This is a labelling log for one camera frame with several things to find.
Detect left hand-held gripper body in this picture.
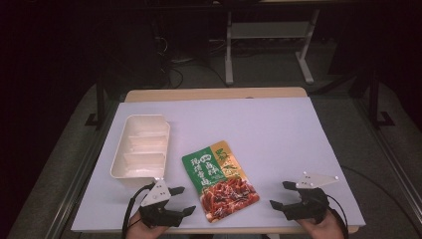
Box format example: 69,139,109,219
138,179,185,229

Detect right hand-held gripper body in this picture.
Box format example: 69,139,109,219
288,171,340,225

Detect green and orange food packet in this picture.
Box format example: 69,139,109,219
181,139,261,224

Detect white plastic compartment tray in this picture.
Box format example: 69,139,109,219
109,114,171,181

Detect person's right hand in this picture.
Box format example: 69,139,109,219
296,210,346,239

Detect person's left hand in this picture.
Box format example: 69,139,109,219
125,211,170,239

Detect white table mat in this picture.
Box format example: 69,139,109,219
71,97,366,234

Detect black metal stand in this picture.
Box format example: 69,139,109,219
84,81,107,129
367,68,396,129

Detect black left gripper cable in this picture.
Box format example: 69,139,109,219
120,182,157,239

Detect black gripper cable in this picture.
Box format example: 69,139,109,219
120,182,157,239
325,193,350,239

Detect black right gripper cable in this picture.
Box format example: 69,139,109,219
325,193,350,239

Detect thin black floor cable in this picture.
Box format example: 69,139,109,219
340,164,422,237

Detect grey metal rail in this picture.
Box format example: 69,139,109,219
351,98,422,217
44,99,121,239

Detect black floor cables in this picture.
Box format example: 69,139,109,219
154,35,231,90

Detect white metal table frame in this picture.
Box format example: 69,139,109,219
224,9,321,86

